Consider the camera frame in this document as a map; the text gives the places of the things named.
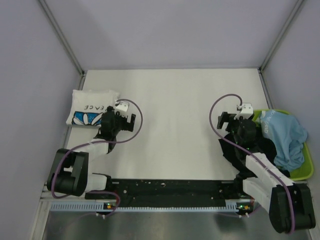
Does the white daisy print t shirt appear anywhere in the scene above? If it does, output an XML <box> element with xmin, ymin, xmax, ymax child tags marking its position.
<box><xmin>66</xmin><ymin>89</ymin><xmax>120</xmax><ymax>127</ymax></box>

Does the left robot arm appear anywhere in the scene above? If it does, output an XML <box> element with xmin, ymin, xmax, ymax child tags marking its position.
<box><xmin>47</xmin><ymin>109</ymin><xmax>136</xmax><ymax>199</ymax></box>

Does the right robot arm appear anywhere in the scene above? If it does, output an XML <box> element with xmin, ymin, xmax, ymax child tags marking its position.
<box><xmin>217</xmin><ymin>111</ymin><xmax>316</xmax><ymax>233</ymax></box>

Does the black t shirt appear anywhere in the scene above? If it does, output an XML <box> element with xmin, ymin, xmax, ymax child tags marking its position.
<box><xmin>219</xmin><ymin>134</ymin><xmax>277</xmax><ymax>179</ymax></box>

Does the light blue t shirt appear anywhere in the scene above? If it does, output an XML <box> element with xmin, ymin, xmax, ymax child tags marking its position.
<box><xmin>258</xmin><ymin>109</ymin><xmax>308</xmax><ymax>172</ymax></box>

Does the green plastic basket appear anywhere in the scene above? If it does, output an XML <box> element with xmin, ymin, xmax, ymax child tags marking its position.
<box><xmin>253</xmin><ymin>109</ymin><xmax>314</xmax><ymax>181</ymax></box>

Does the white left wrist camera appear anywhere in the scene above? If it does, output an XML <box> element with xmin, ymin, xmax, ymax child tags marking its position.
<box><xmin>114</xmin><ymin>100</ymin><xmax>130</xmax><ymax>115</ymax></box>

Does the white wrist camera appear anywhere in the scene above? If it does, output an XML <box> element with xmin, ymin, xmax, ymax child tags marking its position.
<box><xmin>234</xmin><ymin>103</ymin><xmax>254</xmax><ymax>120</ymax></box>
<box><xmin>114</xmin><ymin>100</ymin><xmax>130</xmax><ymax>115</ymax></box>

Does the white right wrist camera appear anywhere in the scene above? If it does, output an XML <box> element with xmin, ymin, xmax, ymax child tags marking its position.
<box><xmin>234</xmin><ymin>103</ymin><xmax>254</xmax><ymax>120</ymax></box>

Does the right aluminium corner post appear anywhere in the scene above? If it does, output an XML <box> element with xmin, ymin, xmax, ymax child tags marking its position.
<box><xmin>258</xmin><ymin>0</ymin><xmax>305</xmax><ymax>72</ymax></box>

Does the aluminium corner post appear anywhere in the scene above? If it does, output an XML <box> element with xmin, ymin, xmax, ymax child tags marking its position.
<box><xmin>258</xmin><ymin>0</ymin><xmax>305</xmax><ymax>72</ymax></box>
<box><xmin>36</xmin><ymin>0</ymin><xmax>85</xmax><ymax>76</ymax></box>

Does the grey slotted cable duct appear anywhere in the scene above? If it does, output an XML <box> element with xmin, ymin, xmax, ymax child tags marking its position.
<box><xmin>50</xmin><ymin>201</ymin><xmax>253</xmax><ymax>214</ymax></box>

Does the aluminium front frame rail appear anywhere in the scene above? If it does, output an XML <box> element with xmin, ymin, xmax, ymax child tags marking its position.
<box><xmin>39</xmin><ymin>180</ymin><xmax>313</xmax><ymax>202</ymax></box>

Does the left aluminium corner post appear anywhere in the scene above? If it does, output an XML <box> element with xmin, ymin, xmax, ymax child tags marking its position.
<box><xmin>36</xmin><ymin>0</ymin><xmax>85</xmax><ymax>76</ymax></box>

